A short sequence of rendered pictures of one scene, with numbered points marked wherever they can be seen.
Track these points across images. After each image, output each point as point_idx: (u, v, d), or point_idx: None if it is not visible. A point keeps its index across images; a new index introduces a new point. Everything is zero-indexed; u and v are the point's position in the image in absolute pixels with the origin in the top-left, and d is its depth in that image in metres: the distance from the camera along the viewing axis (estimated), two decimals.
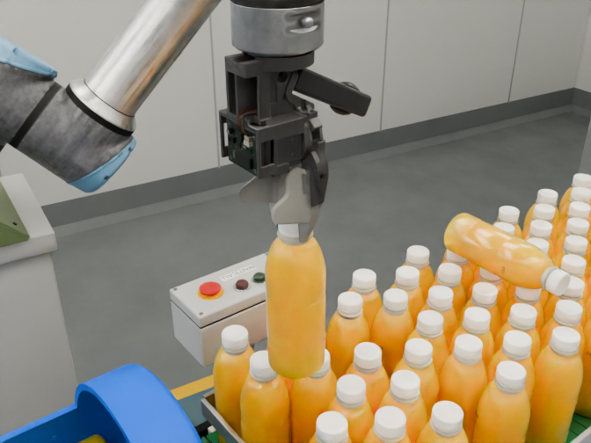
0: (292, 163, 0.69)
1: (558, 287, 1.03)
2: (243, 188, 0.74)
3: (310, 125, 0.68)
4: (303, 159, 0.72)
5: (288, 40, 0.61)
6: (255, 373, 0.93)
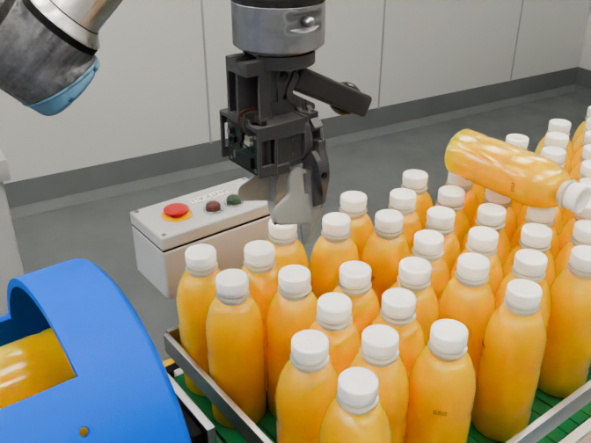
0: (292, 163, 0.69)
1: (578, 202, 0.89)
2: (242, 186, 0.74)
3: (310, 125, 0.68)
4: (303, 159, 0.72)
5: (288, 40, 0.61)
6: (222, 292, 0.79)
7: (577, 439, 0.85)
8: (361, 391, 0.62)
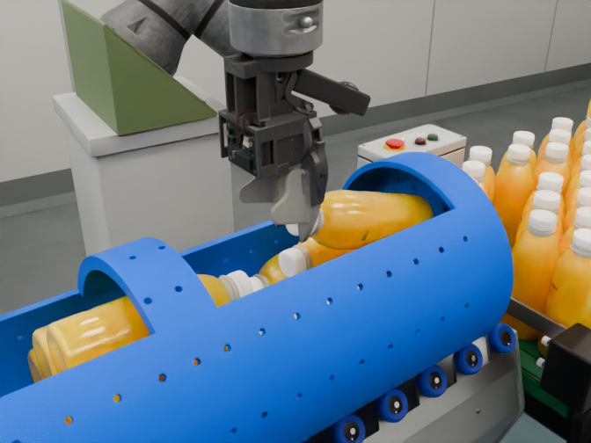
0: (292, 163, 0.69)
1: None
2: (243, 189, 0.74)
3: (309, 125, 0.68)
4: (303, 159, 0.72)
5: (287, 40, 0.61)
6: None
7: None
8: None
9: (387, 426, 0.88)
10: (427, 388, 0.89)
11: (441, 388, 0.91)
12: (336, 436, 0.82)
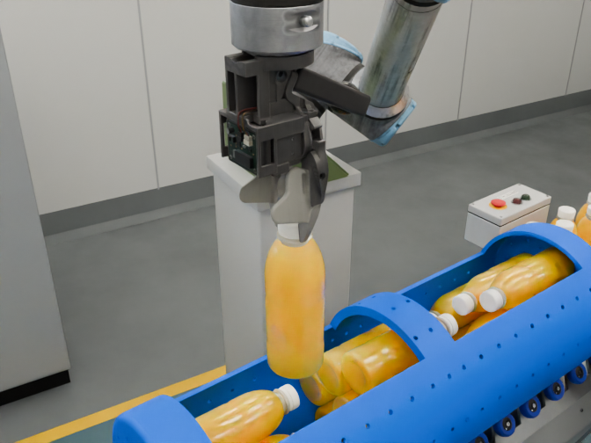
0: (292, 163, 0.69)
1: None
2: (243, 188, 0.74)
3: (310, 124, 0.68)
4: (303, 159, 0.72)
5: (288, 39, 0.61)
6: (285, 233, 0.75)
7: None
8: None
9: (526, 421, 1.25)
10: (550, 389, 1.27)
11: (558, 395, 1.27)
12: (497, 421, 1.19)
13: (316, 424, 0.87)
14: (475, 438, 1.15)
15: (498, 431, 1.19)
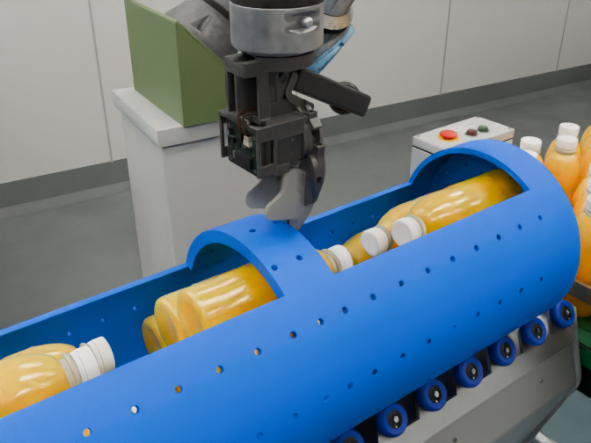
0: (292, 163, 0.69)
1: None
2: (249, 193, 0.73)
3: (310, 125, 0.68)
4: (303, 159, 0.72)
5: (287, 40, 0.61)
6: (81, 357, 0.64)
7: None
8: None
9: (463, 392, 0.95)
10: (500, 358, 0.97)
11: (511, 356, 0.98)
12: (422, 400, 0.89)
13: (90, 384, 0.57)
14: (386, 417, 0.85)
15: (428, 410, 0.89)
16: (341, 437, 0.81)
